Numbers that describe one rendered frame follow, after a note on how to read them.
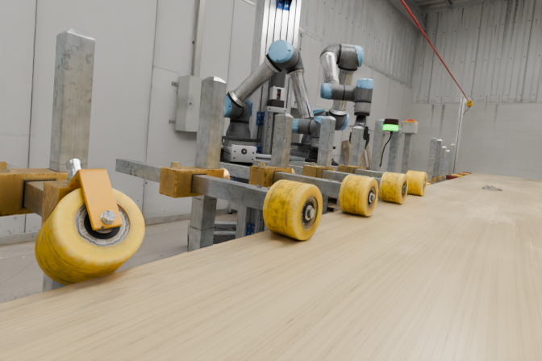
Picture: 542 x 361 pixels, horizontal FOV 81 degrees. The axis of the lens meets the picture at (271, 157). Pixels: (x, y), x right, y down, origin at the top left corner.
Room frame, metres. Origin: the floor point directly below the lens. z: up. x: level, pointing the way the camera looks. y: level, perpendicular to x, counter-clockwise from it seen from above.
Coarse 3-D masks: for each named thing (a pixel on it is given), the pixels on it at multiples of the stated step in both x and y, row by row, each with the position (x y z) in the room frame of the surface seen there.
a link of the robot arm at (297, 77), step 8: (296, 64) 1.71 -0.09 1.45; (288, 72) 1.75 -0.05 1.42; (296, 72) 1.72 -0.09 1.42; (304, 72) 1.76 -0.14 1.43; (296, 80) 1.72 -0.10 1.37; (304, 80) 1.74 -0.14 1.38; (296, 88) 1.72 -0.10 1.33; (304, 88) 1.72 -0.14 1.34; (296, 96) 1.73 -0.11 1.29; (304, 96) 1.71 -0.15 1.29; (304, 104) 1.70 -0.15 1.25; (304, 112) 1.70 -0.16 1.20; (312, 112) 1.72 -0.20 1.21
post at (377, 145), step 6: (378, 120) 1.42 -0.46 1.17; (384, 120) 1.43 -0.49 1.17; (378, 126) 1.42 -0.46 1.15; (378, 132) 1.41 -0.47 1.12; (378, 138) 1.41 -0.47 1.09; (378, 144) 1.41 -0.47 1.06; (378, 150) 1.41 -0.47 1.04; (372, 156) 1.43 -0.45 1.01; (378, 156) 1.41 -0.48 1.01; (372, 162) 1.42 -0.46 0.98; (378, 162) 1.41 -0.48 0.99; (372, 168) 1.42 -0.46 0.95; (378, 168) 1.41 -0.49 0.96
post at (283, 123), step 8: (280, 120) 0.82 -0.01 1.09; (288, 120) 0.82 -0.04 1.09; (280, 128) 0.82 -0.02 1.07; (288, 128) 0.82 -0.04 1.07; (280, 136) 0.81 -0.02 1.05; (288, 136) 0.82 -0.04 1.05; (280, 144) 0.81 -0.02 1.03; (288, 144) 0.83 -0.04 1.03; (272, 152) 0.83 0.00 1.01; (280, 152) 0.81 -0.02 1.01; (288, 152) 0.83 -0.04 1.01; (272, 160) 0.83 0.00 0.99; (280, 160) 0.81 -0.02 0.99; (288, 160) 0.83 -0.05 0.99
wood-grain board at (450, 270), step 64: (448, 192) 1.24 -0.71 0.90; (512, 192) 1.49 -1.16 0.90; (192, 256) 0.34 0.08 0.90; (256, 256) 0.36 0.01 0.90; (320, 256) 0.38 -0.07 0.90; (384, 256) 0.40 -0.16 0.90; (448, 256) 0.43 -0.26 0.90; (512, 256) 0.46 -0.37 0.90; (0, 320) 0.20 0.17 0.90; (64, 320) 0.21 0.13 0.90; (128, 320) 0.22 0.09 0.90; (192, 320) 0.22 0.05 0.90; (256, 320) 0.23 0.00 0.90; (320, 320) 0.24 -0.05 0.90; (384, 320) 0.25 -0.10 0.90; (448, 320) 0.26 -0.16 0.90; (512, 320) 0.27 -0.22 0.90
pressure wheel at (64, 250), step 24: (72, 192) 0.28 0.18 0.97; (120, 192) 0.31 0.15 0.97; (72, 216) 0.27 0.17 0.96; (48, 240) 0.26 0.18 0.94; (72, 240) 0.26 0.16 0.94; (96, 240) 0.27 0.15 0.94; (120, 240) 0.29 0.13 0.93; (48, 264) 0.27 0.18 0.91; (72, 264) 0.26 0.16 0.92; (96, 264) 0.26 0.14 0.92; (120, 264) 0.28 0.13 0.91
